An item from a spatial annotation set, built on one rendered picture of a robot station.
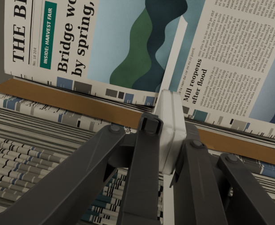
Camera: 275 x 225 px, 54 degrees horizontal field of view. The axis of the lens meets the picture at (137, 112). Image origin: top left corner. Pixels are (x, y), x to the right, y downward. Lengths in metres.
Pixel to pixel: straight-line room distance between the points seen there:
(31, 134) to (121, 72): 0.12
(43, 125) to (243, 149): 0.21
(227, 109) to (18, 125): 0.22
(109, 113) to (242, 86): 0.15
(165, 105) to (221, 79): 0.14
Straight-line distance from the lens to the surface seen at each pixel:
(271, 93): 0.33
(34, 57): 0.34
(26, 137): 0.25
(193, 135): 0.17
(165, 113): 0.17
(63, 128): 0.27
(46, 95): 0.31
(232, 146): 0.31
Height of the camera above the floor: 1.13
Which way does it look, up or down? 66 degrees down
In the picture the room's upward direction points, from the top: 167 degrees counter-clockwise
